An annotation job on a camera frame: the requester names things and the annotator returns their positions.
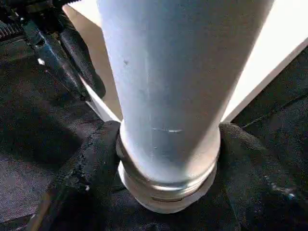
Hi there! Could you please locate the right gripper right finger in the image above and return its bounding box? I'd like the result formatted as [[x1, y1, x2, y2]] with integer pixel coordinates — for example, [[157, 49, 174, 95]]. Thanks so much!
[[216, 122, 308, 231]]

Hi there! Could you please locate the white plastic table leg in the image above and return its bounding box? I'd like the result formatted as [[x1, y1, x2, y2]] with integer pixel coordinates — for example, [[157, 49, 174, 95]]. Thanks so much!
[[96, 0, 276, 215]]

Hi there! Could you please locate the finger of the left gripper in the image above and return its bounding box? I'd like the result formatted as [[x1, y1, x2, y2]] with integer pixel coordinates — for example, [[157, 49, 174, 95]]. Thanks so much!
[[59, 26, 107, 100], [21, 19, 92, 103]]

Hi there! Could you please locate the white plastic table top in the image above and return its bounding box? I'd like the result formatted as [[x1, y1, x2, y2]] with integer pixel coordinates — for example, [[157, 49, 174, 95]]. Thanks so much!
[[63, 0, 308, 124]]

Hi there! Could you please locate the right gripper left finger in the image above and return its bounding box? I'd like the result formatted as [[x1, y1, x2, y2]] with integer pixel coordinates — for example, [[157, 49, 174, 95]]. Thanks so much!
[[25, 120, 122, 231]]

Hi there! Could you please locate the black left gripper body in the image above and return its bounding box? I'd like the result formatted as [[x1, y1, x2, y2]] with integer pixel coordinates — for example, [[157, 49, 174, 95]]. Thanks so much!
[[0, 0, 80, 45]]

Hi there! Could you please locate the black plastic mat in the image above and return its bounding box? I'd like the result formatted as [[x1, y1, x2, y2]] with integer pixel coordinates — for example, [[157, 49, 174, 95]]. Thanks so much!
[[0, 29, 308, 231]]

